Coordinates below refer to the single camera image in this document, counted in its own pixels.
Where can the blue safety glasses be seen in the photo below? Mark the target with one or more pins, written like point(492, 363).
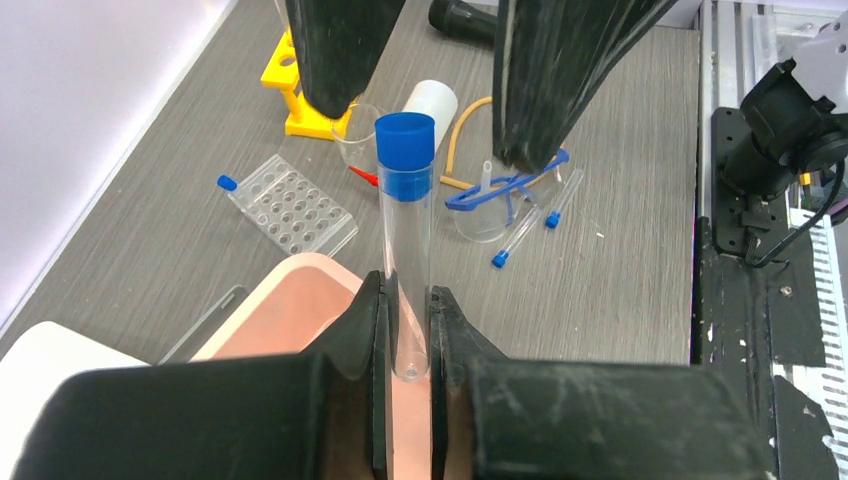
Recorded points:
point(483, 212)

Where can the small glass beaker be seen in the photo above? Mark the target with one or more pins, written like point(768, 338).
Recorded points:
point(356, 137)

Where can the yellow rubber tube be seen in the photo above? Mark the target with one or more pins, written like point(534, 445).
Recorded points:
point(467, 149)

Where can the pink plastic bin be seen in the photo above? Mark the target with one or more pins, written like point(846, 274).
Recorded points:
point(299, 299)

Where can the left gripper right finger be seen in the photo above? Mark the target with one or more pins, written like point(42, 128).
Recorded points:
point(496, 417)

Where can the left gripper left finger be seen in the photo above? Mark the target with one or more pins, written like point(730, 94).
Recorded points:
point(316, 414)

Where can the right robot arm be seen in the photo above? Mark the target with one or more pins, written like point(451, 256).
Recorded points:
point(796, 117)

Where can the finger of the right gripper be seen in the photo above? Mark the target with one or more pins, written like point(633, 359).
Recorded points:
point(550, 58)
point(338, 44)

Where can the blue capped test tube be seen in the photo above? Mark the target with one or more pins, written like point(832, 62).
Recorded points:
point(564, 199)
point(405, 153)
point(227, 183)
point(516, 237)

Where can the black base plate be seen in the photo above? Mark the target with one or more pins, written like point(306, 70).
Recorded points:
point(778, 334)

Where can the black flashlight orange end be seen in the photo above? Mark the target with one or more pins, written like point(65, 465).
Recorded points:
point(461, 21)

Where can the white wash bottle red cap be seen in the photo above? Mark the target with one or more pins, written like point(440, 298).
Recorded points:
point(437, 100)

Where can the yellow test tube rack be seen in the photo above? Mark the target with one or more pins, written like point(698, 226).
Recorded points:
point(282, 73)

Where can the clear tube rack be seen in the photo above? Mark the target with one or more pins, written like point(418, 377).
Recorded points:
point(296, 215)

